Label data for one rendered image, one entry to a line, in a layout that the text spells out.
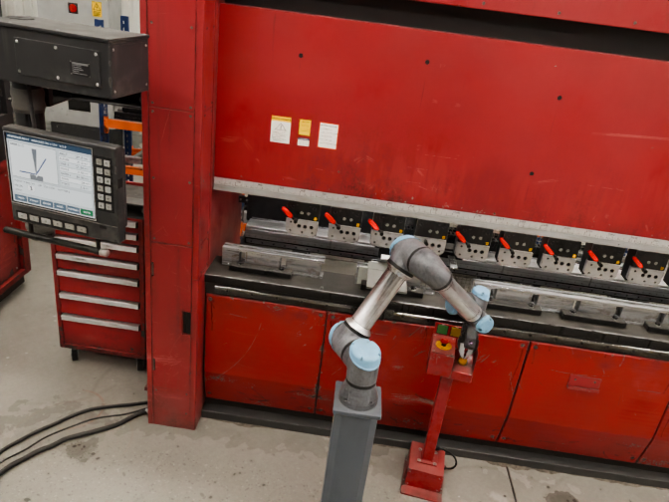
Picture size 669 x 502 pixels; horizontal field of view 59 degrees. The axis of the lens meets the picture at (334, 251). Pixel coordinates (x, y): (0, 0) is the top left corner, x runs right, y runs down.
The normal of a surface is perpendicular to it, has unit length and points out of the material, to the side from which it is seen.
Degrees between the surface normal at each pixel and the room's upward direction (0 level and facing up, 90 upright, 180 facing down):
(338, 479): 90
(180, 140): 90
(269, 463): 0
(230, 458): 0
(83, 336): 90
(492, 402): 90
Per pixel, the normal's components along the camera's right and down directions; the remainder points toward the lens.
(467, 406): -0.09, 0.41
